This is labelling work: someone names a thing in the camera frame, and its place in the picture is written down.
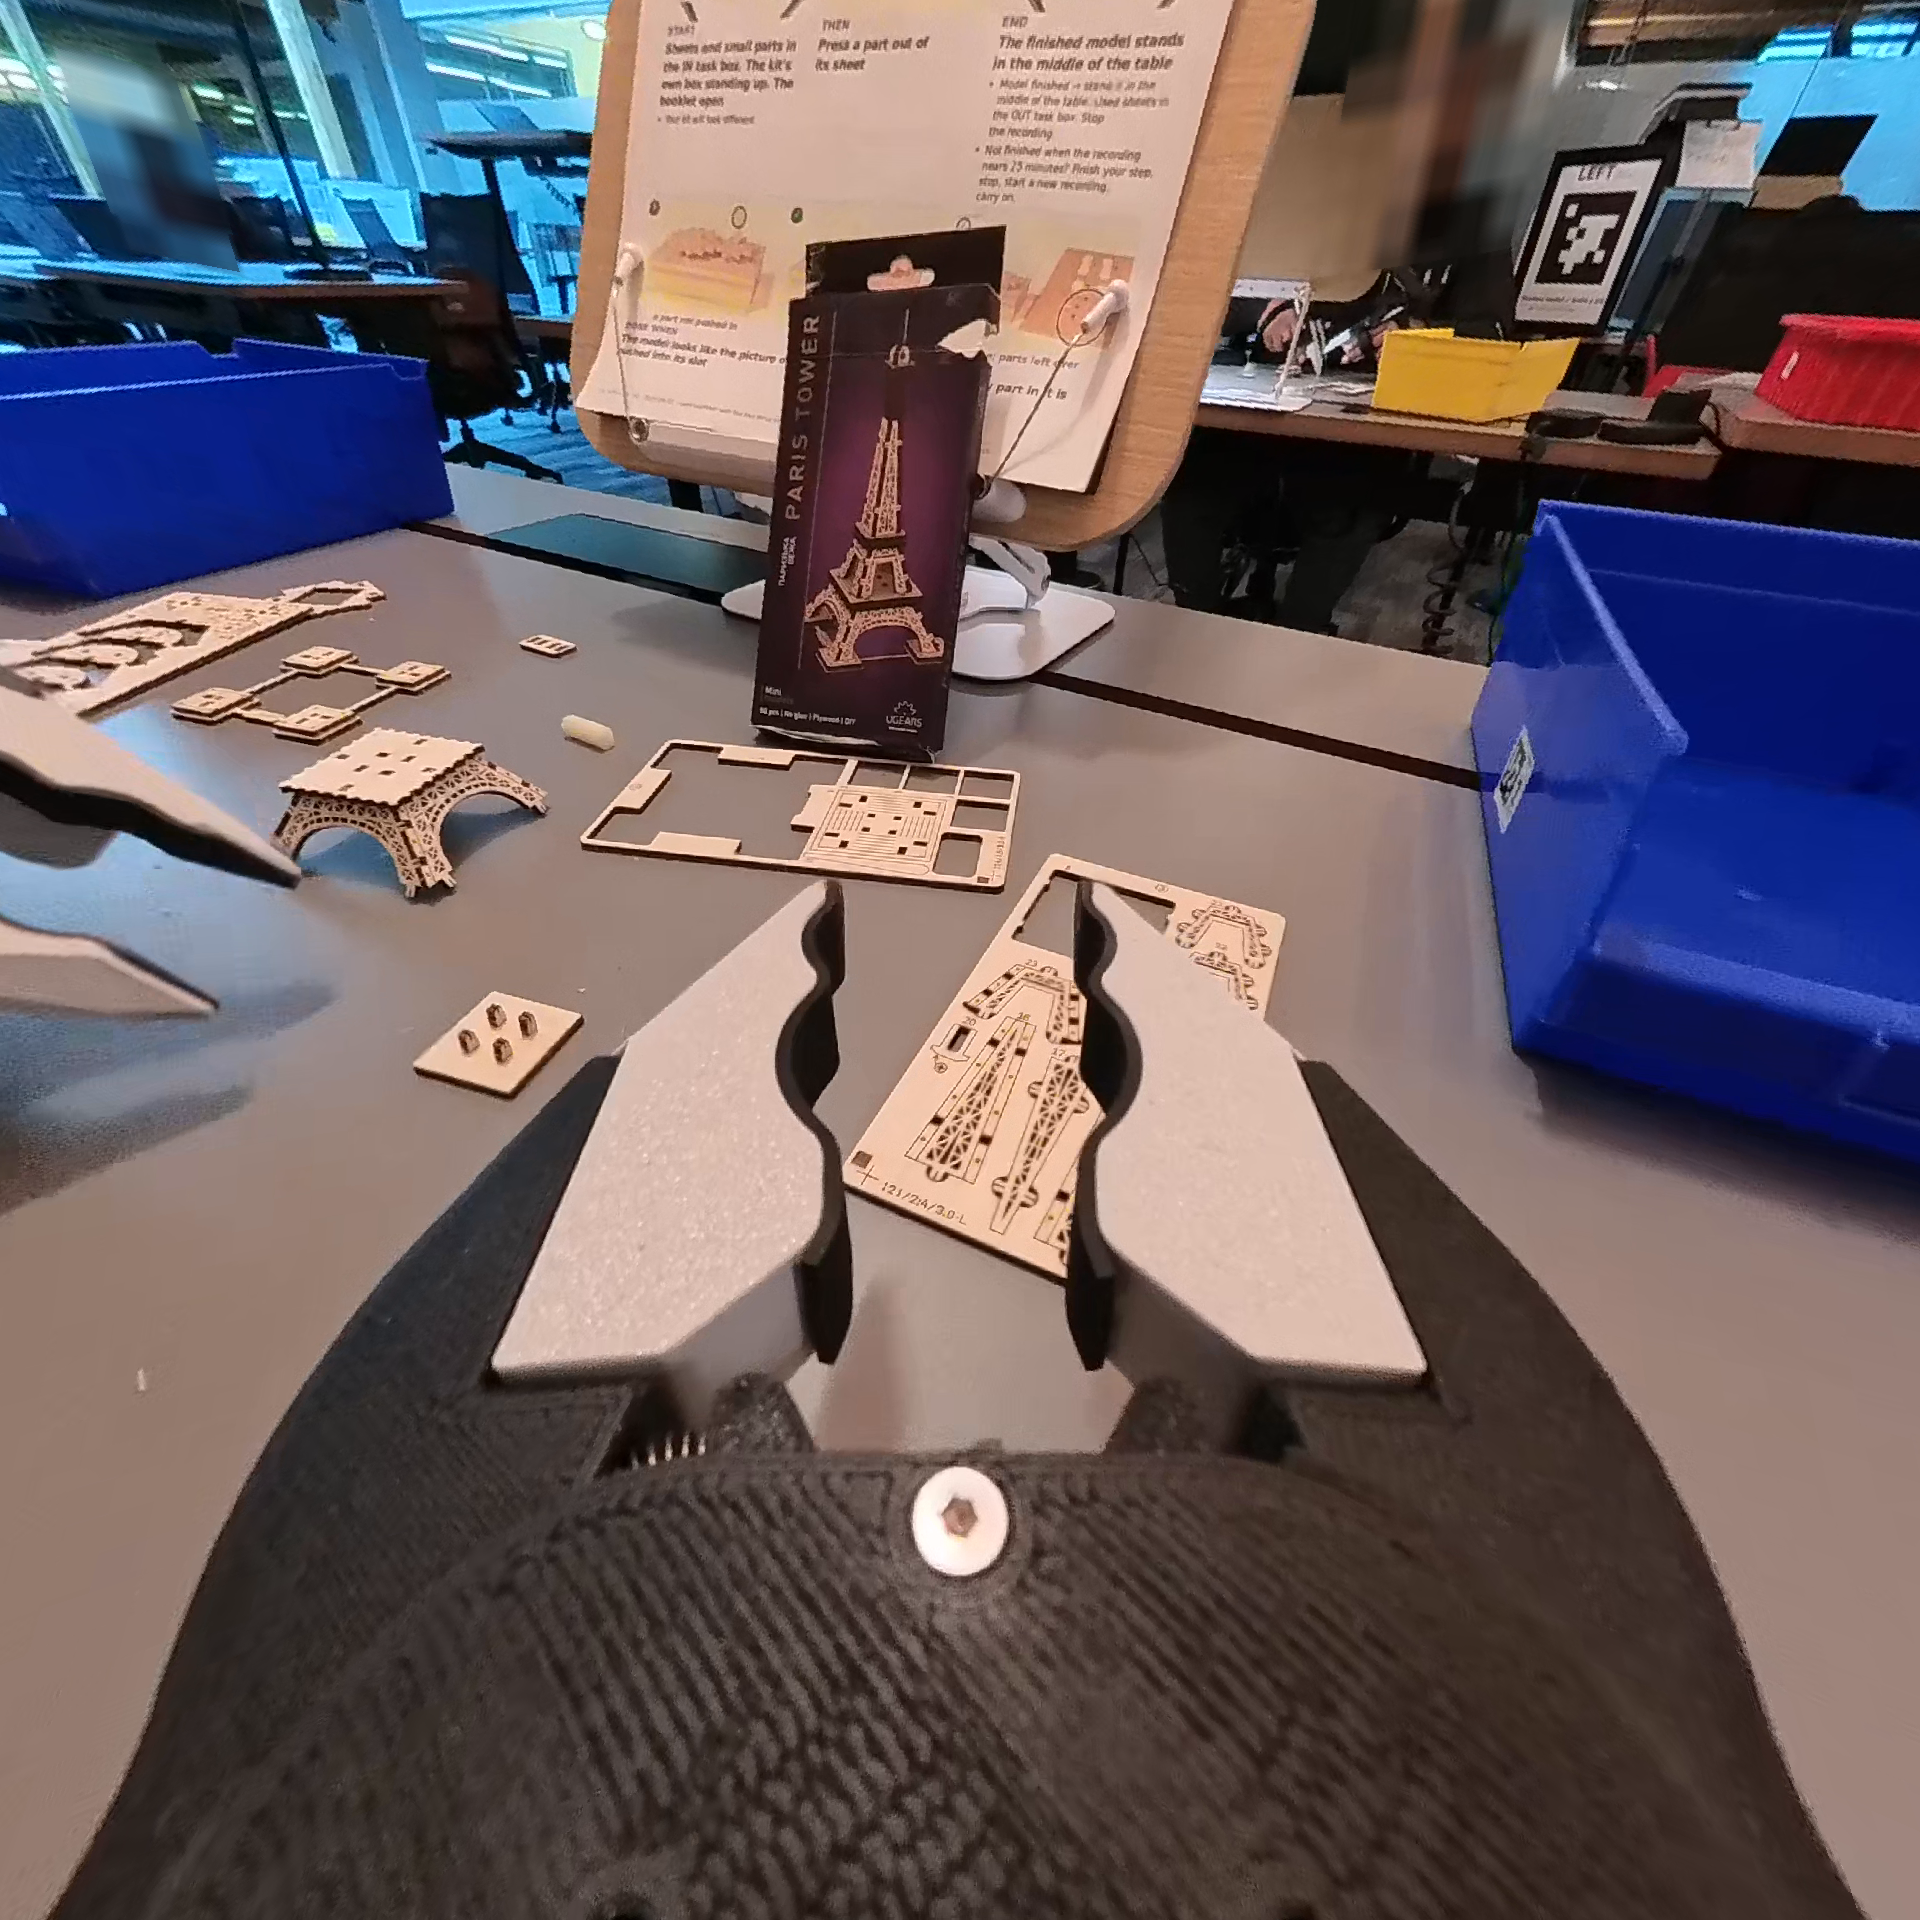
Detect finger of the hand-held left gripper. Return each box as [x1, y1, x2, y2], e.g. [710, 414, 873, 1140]
[0, 661, 304, 890]
[0, 919, 222, 1025]

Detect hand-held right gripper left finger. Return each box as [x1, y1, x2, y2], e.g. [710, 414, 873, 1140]
[489, 879, 860, 1378]

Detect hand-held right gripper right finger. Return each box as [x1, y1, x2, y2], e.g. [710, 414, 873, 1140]
[1065, 879, 1431, 1385]

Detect wooden sheet with tower parts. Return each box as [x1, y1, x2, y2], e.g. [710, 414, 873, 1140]
[844, 855, 1289, 1279]

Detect wooden tower base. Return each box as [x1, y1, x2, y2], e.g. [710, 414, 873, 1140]
[271, 726, 553, 899]

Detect grey desk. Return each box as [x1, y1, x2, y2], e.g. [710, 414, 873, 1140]
[0, 465, 1920, 1920]

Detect wooden sheet with arch cutouts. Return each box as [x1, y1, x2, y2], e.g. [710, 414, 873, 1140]
[0, 575, 387, 713]

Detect wooden square with pegs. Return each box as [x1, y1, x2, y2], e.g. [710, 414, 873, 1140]
[412, 990, 587, 1099]

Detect blue plastic bin with label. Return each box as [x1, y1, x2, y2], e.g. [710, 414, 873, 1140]
[1470, 499, 1920, 1164]

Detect white board stand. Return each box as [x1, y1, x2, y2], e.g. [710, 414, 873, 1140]
[720, 516, 1115, 683]

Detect dark tower kit box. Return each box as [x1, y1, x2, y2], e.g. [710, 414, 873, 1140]
[749, 225, 1009, 745]

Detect wooden work table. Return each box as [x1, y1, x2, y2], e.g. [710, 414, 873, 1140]
[1197, 381, 1920, 484]

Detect yellow plastic bin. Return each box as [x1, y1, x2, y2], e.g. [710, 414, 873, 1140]
[1371, 326, 1583, 422]

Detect black device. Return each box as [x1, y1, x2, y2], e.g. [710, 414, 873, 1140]
[1521, 394, 1712, 444]

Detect wooden display board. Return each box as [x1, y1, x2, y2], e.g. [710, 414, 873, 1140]
[566, 0, 1319, 554]

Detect red plastic bin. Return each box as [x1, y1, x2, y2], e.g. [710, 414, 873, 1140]
[1751, 310, 1920, 429]

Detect black and white marker tag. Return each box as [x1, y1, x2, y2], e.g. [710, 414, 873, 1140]
[1511, 141, 1680, 330]

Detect wooden four-square frame piece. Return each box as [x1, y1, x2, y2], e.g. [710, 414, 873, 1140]
[168, 644, 453, 748]

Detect emptied wooden sheet frame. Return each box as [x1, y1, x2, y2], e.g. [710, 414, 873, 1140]
[581, 739, 1022, 894]

